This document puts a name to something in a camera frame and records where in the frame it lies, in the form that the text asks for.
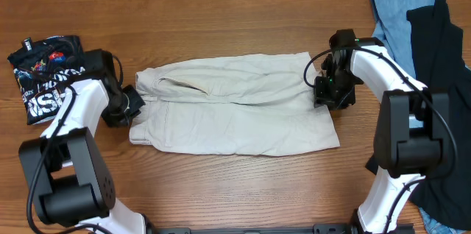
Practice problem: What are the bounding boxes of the beige cargo shorts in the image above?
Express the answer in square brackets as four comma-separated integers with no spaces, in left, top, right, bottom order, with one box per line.
[130,52,339,156]

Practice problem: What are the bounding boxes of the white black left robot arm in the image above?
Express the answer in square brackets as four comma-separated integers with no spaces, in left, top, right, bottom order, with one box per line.
[18,49,157,233]

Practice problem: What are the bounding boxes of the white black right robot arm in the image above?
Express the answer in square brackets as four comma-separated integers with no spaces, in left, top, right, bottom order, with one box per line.
[310,29,456,234]

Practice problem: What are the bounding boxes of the blue denim garment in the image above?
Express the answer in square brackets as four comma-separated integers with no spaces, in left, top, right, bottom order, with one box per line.
[368,0,443,129]

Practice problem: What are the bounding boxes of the folded black printed t-shirt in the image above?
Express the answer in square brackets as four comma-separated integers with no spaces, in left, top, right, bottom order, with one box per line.
[7,35,85,125]

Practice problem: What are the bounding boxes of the black garment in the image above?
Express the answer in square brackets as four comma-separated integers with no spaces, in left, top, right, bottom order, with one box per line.
[365,0,471,231]

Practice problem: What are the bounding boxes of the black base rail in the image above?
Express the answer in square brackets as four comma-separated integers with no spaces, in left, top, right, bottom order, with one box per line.
[151,224,361,234]

